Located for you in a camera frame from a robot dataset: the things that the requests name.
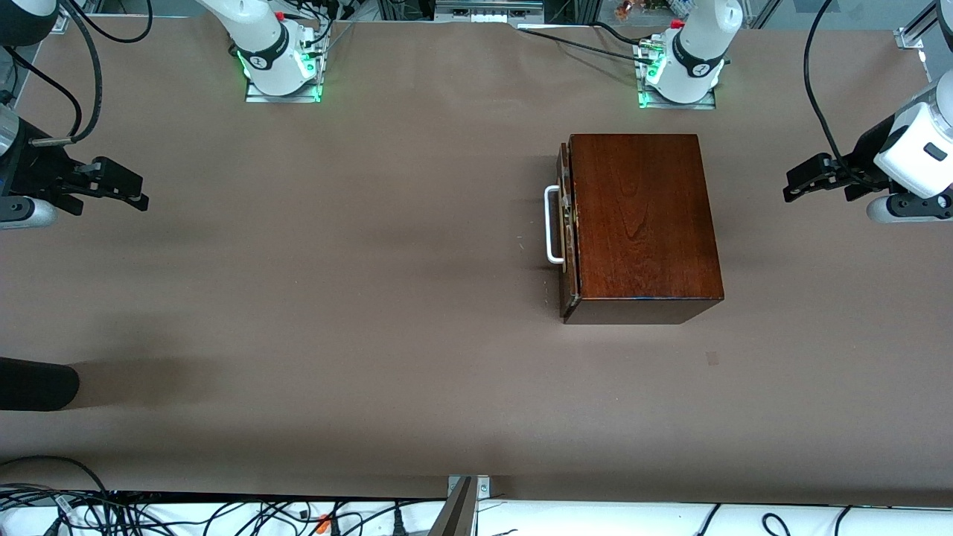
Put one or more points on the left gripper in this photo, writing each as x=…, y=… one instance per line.
x=853, y=165

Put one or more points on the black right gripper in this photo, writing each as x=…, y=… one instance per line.
x=36, y=168

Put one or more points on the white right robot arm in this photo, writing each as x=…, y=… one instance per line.
x=268, y=45

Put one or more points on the dark brown wooden cabinet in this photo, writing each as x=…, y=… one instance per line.
x=648, y=223

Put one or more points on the black rounded cylinder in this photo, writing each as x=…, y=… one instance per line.
x=33, y=384

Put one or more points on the grey metal strip device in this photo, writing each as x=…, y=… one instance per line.
x=488, y=11

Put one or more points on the orange plug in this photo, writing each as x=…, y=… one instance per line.
x=322, y=524

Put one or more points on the dark slanted bar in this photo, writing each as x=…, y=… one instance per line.
x=456, y=514

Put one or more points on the aluminium profile rail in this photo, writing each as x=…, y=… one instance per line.
x=914, y=33

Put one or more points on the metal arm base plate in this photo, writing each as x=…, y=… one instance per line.
x=648, y=103
x=257, y=95

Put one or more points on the small metal bracket plate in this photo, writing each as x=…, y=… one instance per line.
x=484, y=487

